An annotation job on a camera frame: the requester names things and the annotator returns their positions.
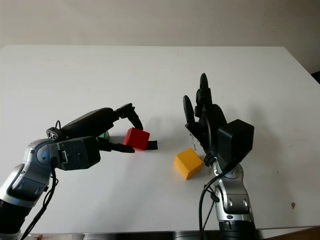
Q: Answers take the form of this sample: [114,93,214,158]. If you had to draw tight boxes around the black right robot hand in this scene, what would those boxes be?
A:
[183,72,228,167]

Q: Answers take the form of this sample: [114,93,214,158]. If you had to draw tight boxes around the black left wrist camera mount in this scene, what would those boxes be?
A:
[57,136,101,171]

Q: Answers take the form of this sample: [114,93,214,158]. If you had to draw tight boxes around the yellow wooden block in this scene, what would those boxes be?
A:
[173,147,204,181]

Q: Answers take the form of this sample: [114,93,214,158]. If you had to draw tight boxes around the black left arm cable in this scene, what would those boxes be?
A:
[21,119,63,240]

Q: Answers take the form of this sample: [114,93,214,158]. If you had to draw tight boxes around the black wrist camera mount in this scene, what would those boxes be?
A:
[57,136,101,171]
[216,119,255,171]

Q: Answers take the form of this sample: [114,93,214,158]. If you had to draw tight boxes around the dark grey robot torso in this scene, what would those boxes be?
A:
[82,231,221,240]

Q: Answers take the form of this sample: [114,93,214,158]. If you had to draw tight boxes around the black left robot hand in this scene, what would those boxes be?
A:
[61,102,145,154]

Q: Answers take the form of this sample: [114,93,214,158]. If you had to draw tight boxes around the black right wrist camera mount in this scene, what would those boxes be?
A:
[216,119,255,171]

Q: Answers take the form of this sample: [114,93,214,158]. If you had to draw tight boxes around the red wooden block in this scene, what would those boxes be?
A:
[123,127,151,152]

